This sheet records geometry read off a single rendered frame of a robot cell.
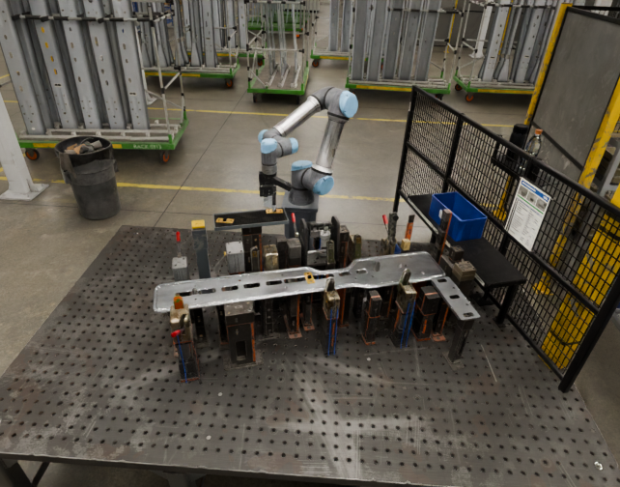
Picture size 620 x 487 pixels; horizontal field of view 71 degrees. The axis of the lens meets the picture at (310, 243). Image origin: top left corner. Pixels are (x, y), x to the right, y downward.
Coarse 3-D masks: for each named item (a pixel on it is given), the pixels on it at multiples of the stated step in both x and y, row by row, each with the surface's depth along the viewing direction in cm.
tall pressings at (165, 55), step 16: (176, 0) 806; (192, 0) 806; (208, 0) 799; (176, 16) 816; (192, 16) 817; (208, 16) 812; (144, 32) 812; (160, 32) 813; (192, 32) 828; (144, 48) 821; (160, 48) 822; (192, 48) 842; (208, 48) 841; (144, 64) 833; (160, 64) 834; (176, 64) 856; (192, 64) 855; (208, 64) 854
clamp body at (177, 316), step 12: (180, 312) 176; (180, 324) 173; (180, 336) 176; (192, 336) 190; (180, 348) 179; (192, 348) 187; (180, 360) 185; (192, 360) 187; (180, 372) 188; (192, 372) 190; (180, 384) 190
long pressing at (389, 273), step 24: (360, 264) 217; (384, 264) 218; (408, 264) 218; (432, 264) 219; (168, 288) 197; (192, 288) 198; (216, 288) 198; (240, 288) 199; (264, 288) 199; (288, 288) 200; (312, 288) 200; (336, 288) 202
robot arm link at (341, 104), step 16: (336, 96) 214; (352, 96) 213; (336, 112) 215; (352, 112) 217; (336, 128) 219; (336, 144) 223; (320, 160) 225; (304, 176) 232; (320, 176) 226; (320, 192) 228
